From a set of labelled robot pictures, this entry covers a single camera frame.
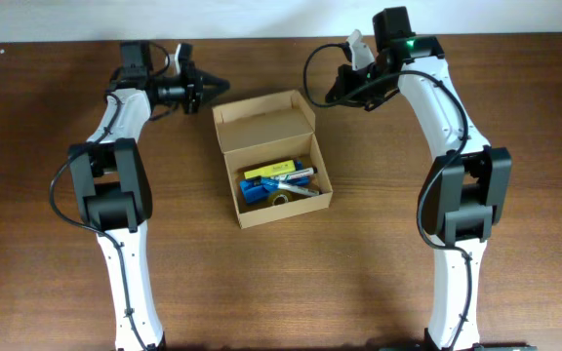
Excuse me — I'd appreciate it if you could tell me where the blue plastic tape dispenser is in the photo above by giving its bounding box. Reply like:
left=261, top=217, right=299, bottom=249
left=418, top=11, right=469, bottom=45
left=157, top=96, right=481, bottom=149
left=239, top=175, right=309, bottom=205

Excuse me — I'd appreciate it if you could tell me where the black cap whiteboard marker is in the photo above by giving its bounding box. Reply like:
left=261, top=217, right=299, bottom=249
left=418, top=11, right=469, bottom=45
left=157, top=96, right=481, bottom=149
left=272, top=167, right=318, bottom=181

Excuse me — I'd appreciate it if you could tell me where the brown cardboard box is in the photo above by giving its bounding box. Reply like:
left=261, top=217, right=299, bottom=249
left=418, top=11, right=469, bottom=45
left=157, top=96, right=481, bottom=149
left=213, top=91, right=333, bottom=228

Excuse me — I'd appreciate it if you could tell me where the yellow highlighter black cap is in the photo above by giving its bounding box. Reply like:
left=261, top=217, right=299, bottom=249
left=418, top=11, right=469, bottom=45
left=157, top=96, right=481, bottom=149
left=244, top=160, right=296, bottom=179

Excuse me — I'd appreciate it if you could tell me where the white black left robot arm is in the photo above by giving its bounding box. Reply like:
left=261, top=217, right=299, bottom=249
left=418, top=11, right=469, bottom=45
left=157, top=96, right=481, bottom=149
left=64, top=40, right=230, bottom=350

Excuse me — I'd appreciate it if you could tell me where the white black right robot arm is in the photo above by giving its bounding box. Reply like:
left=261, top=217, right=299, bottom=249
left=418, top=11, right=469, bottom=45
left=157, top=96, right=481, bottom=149
left=324, top=7, right=512, bottom=350

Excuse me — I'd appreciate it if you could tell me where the yellow adhesive tape roll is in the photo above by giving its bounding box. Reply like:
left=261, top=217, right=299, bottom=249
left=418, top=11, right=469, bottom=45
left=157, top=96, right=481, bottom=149
left=267, top=189, right=294, bottom=207

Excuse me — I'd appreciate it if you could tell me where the blue cap whiteboard marker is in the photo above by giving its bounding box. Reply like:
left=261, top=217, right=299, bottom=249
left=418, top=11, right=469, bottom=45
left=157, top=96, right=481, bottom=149
left=260, top=177, right=320, bottom=197

